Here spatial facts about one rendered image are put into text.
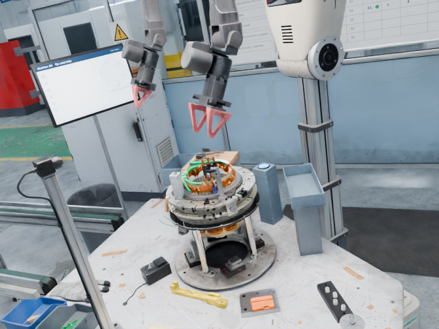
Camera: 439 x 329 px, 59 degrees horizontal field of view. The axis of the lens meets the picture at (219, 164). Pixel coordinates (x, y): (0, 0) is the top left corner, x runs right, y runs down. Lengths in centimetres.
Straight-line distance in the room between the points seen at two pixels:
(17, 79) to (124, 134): 166
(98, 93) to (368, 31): 207
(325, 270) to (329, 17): 85
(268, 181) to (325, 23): 63
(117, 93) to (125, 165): 165
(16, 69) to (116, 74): 273
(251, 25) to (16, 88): 272
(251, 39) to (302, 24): 213
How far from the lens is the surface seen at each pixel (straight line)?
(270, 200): 163
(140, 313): 142
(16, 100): 501
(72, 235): 117
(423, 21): 333
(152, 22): 147
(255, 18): 350
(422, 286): 260
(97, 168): 415
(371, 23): 333
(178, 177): 131
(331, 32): 147
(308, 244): 147
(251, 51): 355
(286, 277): 141
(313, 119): 156
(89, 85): 228
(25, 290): 193
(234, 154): 170
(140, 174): 384
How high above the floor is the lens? 168
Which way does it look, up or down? 22 degrees down
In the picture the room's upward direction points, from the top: 11 degrees counter-clockwise
